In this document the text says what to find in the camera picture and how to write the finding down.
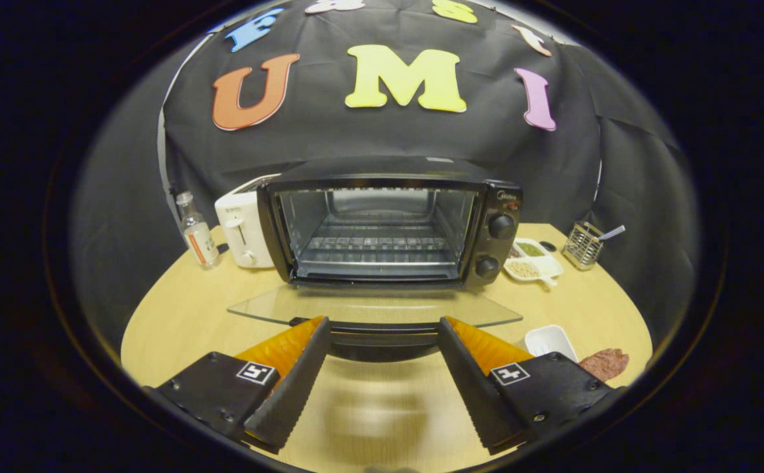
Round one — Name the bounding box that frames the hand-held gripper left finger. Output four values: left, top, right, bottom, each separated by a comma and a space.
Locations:
145, 316, 331, 454

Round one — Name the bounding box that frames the metal wire utensil holder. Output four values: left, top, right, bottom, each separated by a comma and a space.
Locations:
562, 221, 604, 271

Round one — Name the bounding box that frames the black toaster oven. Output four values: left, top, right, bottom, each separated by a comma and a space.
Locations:
227, 156, 524, 362

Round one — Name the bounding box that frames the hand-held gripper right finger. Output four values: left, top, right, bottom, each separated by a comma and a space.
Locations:
438, 316, 625, 455

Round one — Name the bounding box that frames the white pop-up toaster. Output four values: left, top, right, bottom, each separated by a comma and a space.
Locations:
215, 174, 282, 269

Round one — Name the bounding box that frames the white divided dish with beans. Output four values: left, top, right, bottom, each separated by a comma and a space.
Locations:
504, 238, 564, 288

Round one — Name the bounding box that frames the small clear bottle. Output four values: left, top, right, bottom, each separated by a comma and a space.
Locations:
176, 191, 220, 268

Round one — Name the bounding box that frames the small white rectangular plate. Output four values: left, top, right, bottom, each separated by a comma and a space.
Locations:
525, 325, 579, 363

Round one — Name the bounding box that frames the red-brown meat slice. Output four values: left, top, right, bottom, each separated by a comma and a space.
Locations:
579, 348, 630, 382

